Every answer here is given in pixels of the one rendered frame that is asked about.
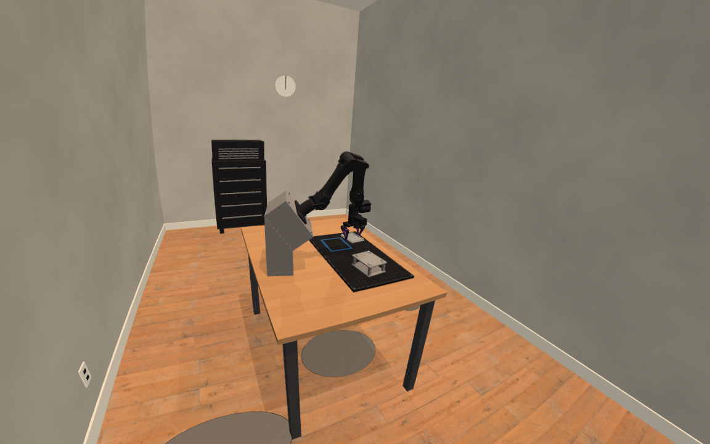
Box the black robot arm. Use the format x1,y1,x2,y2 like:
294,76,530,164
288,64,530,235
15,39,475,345
295,151,371,229

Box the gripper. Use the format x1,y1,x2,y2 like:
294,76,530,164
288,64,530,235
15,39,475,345
341,214,364,240

